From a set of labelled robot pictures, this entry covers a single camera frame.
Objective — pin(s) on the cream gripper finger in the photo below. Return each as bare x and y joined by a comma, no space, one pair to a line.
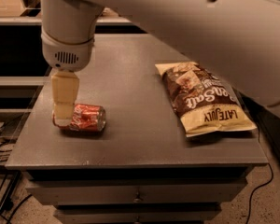
64,91

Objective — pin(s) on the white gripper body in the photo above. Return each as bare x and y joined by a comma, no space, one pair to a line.
67,55

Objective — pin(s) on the red coke can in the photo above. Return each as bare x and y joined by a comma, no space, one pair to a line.
86,118

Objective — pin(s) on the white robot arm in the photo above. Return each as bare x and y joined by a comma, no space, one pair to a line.
238,40

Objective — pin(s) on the grey drawer cabinet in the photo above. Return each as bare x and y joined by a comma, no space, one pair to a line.
141,169

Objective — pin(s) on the brown chips bag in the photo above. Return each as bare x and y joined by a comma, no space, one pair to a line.
201,101

